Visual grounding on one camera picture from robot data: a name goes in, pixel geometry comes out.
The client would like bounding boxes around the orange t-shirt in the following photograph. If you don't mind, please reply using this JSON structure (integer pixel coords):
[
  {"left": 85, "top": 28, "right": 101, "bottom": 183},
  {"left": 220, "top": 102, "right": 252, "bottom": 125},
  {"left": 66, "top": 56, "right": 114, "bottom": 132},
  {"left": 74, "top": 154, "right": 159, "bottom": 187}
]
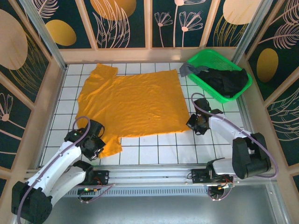
[{"left": 77, "top": 63, "right": 189, "bottom": 160}]

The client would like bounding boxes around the small circuit board with LED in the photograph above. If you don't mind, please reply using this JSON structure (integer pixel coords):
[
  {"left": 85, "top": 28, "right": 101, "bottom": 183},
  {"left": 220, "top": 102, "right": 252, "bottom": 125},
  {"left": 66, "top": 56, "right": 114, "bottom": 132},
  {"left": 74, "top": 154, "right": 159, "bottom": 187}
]
[{"left": 78, "top": 187, "right": 99, "bottom": 194}]

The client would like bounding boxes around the black t-shirt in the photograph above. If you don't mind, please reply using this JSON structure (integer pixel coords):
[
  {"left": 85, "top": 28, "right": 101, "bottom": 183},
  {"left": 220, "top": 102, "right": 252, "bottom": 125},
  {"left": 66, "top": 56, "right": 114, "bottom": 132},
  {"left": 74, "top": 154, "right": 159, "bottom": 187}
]
[{"left": 195, "top": 69, "right": 249, "bottom": 98}]

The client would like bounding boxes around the grey t-shirt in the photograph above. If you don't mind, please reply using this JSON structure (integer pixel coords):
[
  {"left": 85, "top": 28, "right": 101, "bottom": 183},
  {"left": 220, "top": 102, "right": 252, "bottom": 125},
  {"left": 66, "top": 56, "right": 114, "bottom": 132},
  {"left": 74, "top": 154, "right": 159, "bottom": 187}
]
[{"left": 179, "top": 63, "right": 210, "bottom": 77}]

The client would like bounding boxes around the green plastic basket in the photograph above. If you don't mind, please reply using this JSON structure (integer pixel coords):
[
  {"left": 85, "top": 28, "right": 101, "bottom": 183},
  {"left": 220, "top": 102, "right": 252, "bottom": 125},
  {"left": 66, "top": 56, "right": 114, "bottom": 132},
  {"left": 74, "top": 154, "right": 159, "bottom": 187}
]
[{"left": 186, "top": 49, "right": 253, "bottom": 105}]

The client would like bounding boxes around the grey metal sheet panel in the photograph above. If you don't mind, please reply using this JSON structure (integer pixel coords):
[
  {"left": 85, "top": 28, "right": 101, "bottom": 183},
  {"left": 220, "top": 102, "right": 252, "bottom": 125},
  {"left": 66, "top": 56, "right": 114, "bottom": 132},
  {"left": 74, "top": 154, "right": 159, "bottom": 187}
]
[{"left": 14, "top": 184, "right": 288, "bottom": 224}]

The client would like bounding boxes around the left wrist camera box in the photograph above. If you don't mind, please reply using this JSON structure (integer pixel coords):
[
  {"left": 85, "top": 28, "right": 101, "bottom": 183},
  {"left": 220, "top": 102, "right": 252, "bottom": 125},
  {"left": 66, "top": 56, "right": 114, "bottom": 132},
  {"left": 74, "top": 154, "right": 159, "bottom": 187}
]
[{"left": 88, "top": 119, "right": 105, "bottom": 139}]

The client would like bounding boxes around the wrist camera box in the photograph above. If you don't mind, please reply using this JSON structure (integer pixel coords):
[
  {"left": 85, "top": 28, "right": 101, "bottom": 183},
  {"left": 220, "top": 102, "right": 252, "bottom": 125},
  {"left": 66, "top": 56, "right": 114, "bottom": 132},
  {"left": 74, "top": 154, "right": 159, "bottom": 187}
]
[
  {"left": 88, "top": 119, "right": 105, "bottom": 139},
  {"left": 193, "top": 98, "right": 211, "bottom": 113}
]

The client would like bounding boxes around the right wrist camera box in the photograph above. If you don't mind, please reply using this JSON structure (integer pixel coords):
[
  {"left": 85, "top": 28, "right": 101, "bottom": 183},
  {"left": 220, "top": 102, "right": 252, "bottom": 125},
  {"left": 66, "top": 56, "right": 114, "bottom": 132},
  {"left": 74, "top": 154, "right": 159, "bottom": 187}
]
[{"left": 193, "top": 98, "right": 211, "bottom": 113}]

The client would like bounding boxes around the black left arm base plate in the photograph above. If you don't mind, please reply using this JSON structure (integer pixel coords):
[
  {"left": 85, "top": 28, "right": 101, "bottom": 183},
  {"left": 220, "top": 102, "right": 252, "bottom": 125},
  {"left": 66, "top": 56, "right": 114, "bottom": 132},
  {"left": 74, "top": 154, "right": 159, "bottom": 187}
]
[{"left": 92, "top": 170, "right": 110, "bottom": 185}]

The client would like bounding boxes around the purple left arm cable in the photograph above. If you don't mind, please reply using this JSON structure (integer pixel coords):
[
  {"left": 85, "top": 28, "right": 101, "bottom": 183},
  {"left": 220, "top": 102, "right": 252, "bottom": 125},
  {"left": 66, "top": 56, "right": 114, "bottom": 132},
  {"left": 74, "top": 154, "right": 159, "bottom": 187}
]
[{"left": 16, "top": 116, "right": 115, "bottom": 224}]

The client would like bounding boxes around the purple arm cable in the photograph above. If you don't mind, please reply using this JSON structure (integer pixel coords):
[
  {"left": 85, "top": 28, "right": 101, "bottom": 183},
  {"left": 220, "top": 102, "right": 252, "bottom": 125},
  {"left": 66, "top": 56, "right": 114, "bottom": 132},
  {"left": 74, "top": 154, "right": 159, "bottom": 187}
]
[
  {"left": 191, "top": 92, "right": 280, "bottom": 202},
  {"left": 16, "top": 116, "right": 115, "bottom": 224}
]

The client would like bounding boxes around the aluminium side rail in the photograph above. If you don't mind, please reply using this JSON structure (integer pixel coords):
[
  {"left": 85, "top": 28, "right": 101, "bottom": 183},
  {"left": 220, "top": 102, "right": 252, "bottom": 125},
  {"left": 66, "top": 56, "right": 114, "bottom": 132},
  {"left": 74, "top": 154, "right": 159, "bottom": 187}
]
[{"left": 233, "top": 93, "right": 263, "bottom": 165}]

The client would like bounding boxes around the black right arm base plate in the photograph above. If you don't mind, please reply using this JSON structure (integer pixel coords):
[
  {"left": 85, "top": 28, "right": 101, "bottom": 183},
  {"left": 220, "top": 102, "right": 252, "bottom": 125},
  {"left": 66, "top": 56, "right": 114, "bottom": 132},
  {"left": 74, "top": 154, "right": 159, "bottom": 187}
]
[{"left": 188, "top": 168, "right": 234, "bottom": 187}]

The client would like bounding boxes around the long aluminium mounting rail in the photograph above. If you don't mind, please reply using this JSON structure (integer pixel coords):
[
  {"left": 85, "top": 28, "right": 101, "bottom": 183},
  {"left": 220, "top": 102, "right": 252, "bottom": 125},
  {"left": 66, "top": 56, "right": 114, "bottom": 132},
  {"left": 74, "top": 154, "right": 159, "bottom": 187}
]
[{"left": 23, "top": 164, "right": 278, "bottom": 187}]

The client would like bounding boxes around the slotted metal cable tray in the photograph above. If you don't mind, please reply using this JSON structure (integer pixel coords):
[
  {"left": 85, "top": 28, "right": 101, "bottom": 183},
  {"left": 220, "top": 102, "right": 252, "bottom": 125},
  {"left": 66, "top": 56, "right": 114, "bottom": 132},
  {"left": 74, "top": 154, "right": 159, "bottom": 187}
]
[{"left": 63, "top": 188, "right": 212, "bottom": 197}]

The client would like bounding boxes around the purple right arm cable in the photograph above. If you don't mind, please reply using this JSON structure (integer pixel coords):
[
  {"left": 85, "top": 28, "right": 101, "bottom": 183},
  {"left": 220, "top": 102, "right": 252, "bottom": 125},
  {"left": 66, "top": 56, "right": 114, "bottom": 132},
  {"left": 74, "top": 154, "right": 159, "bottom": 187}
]
[{"left": 191, "top": 92, "right": 280, "bottom": 202}]

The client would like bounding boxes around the aluminium frame post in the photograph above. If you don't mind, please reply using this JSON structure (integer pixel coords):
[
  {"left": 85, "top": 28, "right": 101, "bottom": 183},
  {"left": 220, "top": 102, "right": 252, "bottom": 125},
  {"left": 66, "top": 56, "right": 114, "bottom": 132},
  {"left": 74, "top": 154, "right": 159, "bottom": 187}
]
[
  {"left": 20, "top": 0, "right": 68, "bottom": 70},
  {"left": 230, "top": 0, "right": 274, "bottom": 68}
]

